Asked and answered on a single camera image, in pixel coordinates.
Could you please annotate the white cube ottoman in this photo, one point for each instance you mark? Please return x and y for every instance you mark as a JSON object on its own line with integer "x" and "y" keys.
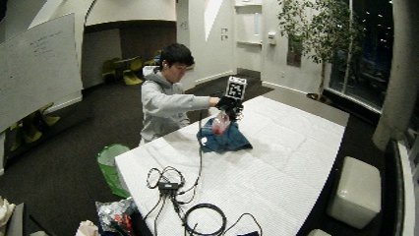
{"x": 355, "y": 191}

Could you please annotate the white quilted mattress cover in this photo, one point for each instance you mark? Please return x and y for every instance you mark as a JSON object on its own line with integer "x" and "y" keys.
{"x": 244, "y": 167}

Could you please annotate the indoor potted tree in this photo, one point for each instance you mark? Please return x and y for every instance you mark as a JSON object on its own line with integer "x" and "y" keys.
{"x": 321, "y": 36}

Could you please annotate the green laundry basket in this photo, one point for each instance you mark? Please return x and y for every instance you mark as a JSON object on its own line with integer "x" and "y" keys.
{"x": 111, "y": 167}

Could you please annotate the large whiteboard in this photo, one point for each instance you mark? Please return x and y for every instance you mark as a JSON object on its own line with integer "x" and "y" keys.
{"x": 37, "y": 69}

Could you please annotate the clear plastic bag with red contents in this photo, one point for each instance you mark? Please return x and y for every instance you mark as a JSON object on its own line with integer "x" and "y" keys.
{"x": 220, "y": 124}

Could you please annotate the teal folded garment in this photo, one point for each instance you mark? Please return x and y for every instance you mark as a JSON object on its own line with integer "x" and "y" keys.
{"x": 225, "y": 140}

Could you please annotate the white curtain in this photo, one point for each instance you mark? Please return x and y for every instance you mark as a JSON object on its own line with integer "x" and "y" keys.
{"x": 399, "y": 72}

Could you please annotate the white marker cube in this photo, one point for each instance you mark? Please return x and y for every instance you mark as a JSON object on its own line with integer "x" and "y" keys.
{"x": 236, "y": 88}

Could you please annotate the silver plastic bag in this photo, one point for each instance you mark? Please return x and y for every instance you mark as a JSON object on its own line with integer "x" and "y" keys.
{"x": 115, "y": 216}

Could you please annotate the yellow-green chair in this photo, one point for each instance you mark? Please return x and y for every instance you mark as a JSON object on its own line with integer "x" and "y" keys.
{"x": 109, "y": 69}
{"x": 131, "y": 70}
{"x": 152, "y": 58}
{"x": 41, "y": 123}

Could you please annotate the person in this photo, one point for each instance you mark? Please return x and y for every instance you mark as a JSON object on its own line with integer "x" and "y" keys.
{"x": 168, "y": 98}

